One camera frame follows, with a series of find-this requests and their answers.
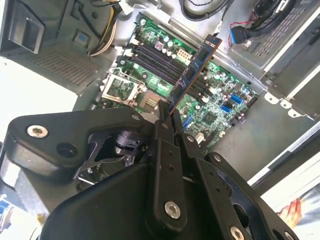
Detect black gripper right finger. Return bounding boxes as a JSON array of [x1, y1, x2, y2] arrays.
[[171, 109, 300, 240]]

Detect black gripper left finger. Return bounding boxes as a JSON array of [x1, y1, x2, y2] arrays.
[[6, 99, 188, 235]]

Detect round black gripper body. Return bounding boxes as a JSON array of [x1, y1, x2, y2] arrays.
[[41, 163, 226, 240]]

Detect RAM stick black chips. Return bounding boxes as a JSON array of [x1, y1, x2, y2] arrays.
[[166, 34, 223, 116]]

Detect person hand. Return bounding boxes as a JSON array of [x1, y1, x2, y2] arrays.
[[278, 197, 304, 226]]

